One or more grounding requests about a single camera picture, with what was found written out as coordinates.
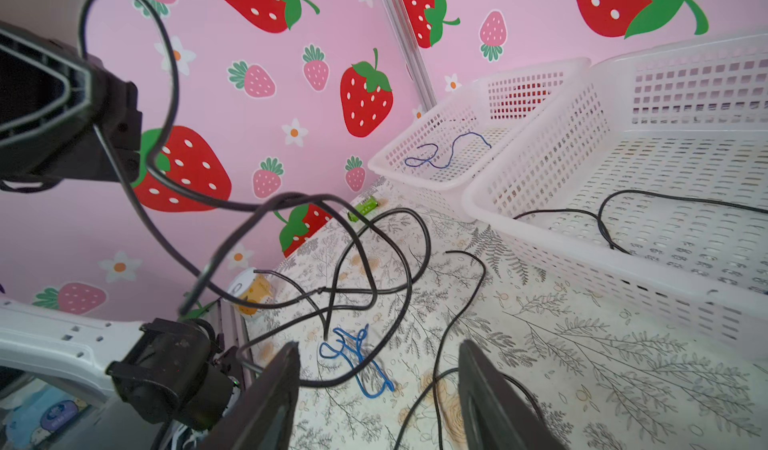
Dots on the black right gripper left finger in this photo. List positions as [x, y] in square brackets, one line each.
[263, 417]

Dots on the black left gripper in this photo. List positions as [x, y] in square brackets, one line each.
[48, 119]

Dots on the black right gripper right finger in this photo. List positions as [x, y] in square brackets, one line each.
[494, 416]

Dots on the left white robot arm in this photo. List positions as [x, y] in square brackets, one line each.
[165, 370]

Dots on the yellow tape roll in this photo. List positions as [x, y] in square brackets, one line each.
[251, 286]

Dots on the green small packet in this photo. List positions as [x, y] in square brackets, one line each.
[363, 208]

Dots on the left white plastic basket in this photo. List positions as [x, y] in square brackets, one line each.
[438, 156]

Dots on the white plastic basket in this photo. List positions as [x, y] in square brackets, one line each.
[438, 156]
[645, 179]

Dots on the middle white plastic basket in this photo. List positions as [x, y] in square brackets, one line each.
[645, 179]

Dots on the aluminium corner post left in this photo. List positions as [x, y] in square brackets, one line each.
[414, 62]

